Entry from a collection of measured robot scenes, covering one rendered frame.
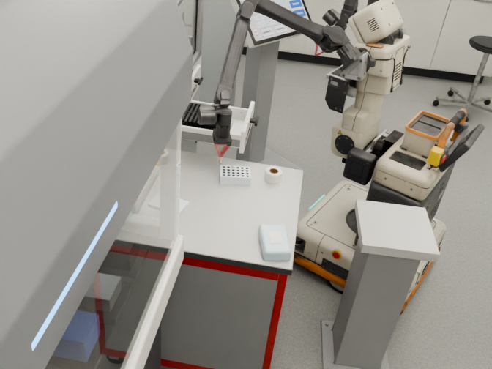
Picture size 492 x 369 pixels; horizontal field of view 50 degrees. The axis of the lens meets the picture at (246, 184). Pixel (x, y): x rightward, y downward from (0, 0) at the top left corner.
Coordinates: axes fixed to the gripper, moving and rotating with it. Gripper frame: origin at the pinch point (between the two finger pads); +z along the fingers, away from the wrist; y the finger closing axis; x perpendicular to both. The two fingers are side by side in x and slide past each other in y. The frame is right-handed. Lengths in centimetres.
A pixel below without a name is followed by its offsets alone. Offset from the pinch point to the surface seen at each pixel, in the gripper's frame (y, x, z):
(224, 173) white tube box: 4.9, 1.5, 6.0
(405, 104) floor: -218, 199, 81
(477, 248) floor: -30, 165, 83
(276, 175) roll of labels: 6.7, 22.5, 5.4
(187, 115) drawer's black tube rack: -25.1, -11.6, -4.2
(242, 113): -32.5, 13.9, -1.8
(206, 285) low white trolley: 46, -8, 26
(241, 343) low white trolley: 51, 7, 53
